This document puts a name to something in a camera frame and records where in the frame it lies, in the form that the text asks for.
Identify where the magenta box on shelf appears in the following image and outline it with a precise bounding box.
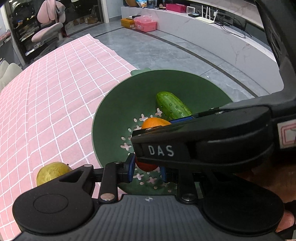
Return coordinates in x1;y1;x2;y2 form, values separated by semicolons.
166;4;187;13

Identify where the yellow storage box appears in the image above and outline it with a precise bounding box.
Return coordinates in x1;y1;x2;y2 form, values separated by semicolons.
120;18;135;29

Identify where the white wifi router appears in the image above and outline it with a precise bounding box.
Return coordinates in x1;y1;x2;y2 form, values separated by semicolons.
197;6;218;24

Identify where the yellow-green pear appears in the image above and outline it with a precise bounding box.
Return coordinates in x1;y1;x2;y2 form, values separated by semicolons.
36;162;72;186

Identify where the green colander bowl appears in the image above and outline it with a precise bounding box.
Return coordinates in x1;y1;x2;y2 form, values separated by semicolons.
91;67;234;196

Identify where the pink office chair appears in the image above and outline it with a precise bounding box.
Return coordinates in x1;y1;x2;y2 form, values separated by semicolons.
32;0;66;43

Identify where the red cherry tomato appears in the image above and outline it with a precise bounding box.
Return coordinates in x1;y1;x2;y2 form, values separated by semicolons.
135;158;159;172

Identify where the person's hand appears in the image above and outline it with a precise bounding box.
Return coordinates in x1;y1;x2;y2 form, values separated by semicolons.
254;166;296;233

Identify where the pink checkered tablecloth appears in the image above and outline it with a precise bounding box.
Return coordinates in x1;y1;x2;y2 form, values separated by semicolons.
1;35;133;240

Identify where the beige sofa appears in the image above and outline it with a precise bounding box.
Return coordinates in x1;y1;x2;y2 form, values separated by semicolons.
0;60;22;91

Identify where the pink storage box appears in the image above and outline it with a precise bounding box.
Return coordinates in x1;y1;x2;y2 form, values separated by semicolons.
134;15;157;33

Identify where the large orange mandarin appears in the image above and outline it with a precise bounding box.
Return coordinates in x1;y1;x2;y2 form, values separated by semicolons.
141;118;171;130

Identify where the green cucumber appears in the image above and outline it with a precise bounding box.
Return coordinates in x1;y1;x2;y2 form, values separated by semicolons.
156;91;193;121

